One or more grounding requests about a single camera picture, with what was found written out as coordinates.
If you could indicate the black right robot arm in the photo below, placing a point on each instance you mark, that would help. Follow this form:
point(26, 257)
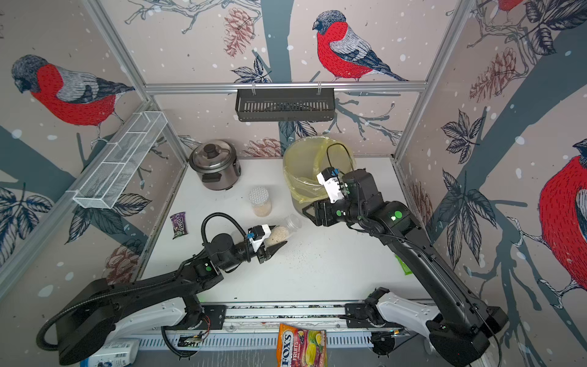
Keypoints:
point(462, 326)

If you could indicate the green snack packet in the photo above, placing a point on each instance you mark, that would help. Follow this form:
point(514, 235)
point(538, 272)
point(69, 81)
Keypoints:
point(403, 266)

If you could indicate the white wire mesh shelf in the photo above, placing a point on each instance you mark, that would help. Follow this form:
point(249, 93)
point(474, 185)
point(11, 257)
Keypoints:
point(107, 182)

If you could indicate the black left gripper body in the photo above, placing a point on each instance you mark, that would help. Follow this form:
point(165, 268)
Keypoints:
point(242, 252)

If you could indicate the clear jar with rice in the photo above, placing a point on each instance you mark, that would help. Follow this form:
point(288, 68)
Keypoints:
point(284, 230)

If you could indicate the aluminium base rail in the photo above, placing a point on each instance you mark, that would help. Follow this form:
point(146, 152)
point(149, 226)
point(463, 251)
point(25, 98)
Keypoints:
point(255, 326)

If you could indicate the purple M&M's candy packet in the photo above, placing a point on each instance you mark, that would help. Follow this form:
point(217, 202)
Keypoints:
point(178, 221)

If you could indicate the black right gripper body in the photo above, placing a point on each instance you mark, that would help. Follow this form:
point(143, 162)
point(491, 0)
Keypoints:
point(334, 212)

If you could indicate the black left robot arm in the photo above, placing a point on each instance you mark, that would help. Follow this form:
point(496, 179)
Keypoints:
point(101, 311)

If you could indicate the clear jar with sealed top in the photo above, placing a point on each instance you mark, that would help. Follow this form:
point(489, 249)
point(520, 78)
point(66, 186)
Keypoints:
point(260, 201)

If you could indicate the black hanging wire basket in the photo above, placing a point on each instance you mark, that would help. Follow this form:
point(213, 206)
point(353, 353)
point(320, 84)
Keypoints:
point(286, 105)

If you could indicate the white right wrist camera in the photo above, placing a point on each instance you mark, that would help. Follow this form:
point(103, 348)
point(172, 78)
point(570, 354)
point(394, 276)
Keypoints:
point(329, 179)

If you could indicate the mesh bin with yellow bag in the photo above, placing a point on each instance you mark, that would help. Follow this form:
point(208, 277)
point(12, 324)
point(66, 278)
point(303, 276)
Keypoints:
point(308, 157)

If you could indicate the silver rice cooker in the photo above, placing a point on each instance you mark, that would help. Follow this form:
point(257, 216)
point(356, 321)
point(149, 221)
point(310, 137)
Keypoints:
point(216, 163)

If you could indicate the Fox's fruits candy bag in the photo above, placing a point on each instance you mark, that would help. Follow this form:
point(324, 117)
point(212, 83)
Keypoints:
point(301, 347)

